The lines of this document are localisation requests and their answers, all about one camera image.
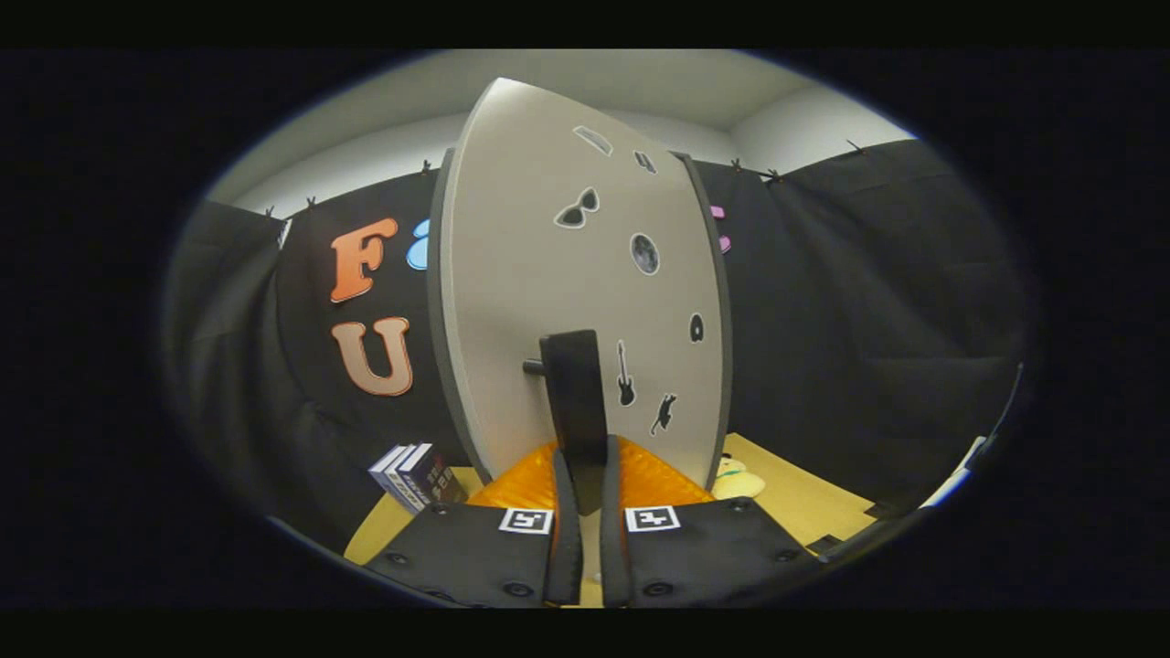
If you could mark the yellow plush toy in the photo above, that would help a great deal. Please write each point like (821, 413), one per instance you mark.
(736, 482)

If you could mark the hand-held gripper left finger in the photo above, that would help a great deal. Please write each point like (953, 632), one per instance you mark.
(567, 548)

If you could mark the dark navy book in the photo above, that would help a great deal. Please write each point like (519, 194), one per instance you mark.
(441, 480)

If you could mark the light grey cabinet door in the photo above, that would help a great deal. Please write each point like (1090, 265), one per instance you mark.
(512, 274)

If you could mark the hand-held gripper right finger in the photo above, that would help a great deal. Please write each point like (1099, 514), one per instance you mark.
(611, 548)

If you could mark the black backdrop cloth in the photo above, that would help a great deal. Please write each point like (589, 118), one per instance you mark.
(868, 320)

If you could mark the blue book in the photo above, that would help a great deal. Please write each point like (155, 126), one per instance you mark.
(384, 472)
(406, 477)

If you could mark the white panel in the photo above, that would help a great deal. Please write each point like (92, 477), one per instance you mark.
(951, 484)

